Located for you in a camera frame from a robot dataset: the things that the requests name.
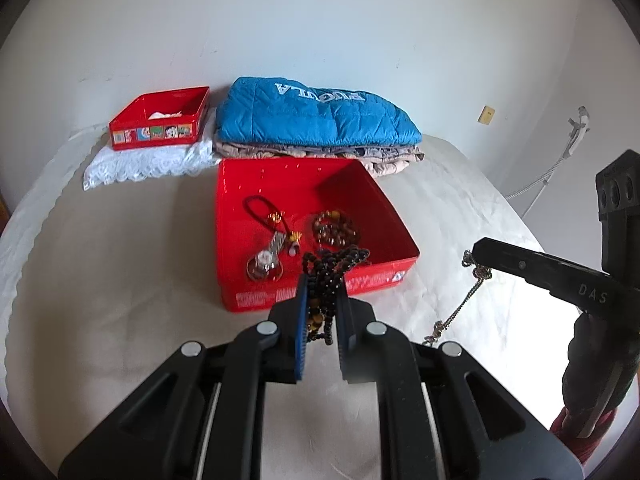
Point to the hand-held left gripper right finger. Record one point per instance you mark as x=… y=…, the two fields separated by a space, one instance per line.
x=342 y=345

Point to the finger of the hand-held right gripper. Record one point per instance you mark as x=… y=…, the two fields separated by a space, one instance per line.
x=530 y=270

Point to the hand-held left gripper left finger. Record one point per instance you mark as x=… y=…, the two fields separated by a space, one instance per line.
x=300 y=340

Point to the silver wristwatch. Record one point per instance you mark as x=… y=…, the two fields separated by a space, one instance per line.
x=265 y=259

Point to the large red tin box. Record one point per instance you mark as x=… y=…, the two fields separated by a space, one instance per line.
x=235 y=230

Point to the person's right hand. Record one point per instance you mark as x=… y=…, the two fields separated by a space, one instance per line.
x=590 y=360

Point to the beige folded clothes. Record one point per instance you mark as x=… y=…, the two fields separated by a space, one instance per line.
x=390 y=160

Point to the blue quilted jacket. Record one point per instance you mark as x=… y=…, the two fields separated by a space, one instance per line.
x=310 y=120

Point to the white lace cloth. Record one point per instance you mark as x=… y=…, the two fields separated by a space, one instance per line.
x=140 y=165

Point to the small red cartoon-print box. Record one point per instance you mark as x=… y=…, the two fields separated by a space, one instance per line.
x=150 y=132

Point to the white crumpled paper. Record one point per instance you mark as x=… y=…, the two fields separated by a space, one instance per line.
x=165 y=114

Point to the beige wall plate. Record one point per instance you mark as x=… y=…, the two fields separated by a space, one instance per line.
x=486 y=115

